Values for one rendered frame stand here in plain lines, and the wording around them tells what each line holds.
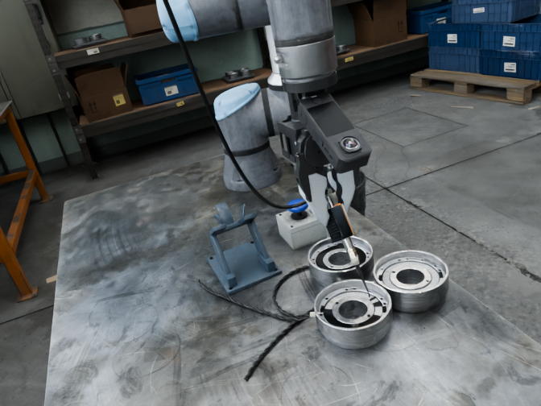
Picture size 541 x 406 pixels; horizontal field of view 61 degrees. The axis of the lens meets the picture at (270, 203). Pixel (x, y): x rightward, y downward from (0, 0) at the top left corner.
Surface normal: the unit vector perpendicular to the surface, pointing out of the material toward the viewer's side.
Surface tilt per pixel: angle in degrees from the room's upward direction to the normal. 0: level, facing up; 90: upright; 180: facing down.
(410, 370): 0
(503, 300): 0
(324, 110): 31
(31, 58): 90
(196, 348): 0
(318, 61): 90
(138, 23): 82
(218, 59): 90
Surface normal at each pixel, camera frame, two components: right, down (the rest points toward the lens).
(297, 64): -0.41, 0.47
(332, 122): 0.04, -0.57
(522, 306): -0.18, -0.88
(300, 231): 0.35, 0.36
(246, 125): 0.07, 0.47
